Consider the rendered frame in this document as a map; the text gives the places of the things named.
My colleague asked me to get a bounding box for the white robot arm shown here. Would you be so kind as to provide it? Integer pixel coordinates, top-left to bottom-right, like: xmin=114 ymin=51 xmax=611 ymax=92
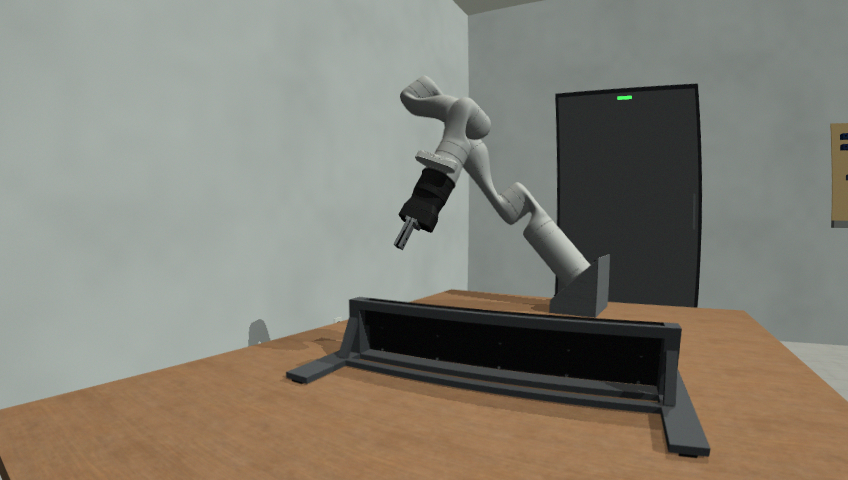
xmin=400 ymin=76 xmax=590 ymax=286

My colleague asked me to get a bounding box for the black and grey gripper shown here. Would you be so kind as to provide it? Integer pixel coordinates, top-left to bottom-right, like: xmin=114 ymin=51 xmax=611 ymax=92
xmin=394 ymin=150 xmax=463 ymax=250

